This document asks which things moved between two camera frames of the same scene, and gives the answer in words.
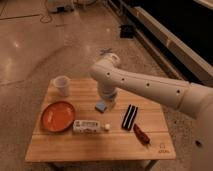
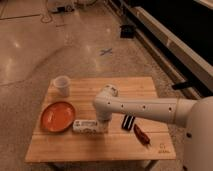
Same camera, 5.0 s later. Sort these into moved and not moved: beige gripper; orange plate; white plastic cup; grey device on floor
Moved: beige gripper
Not moved: white plastic cup; orange plate; grey device on floor
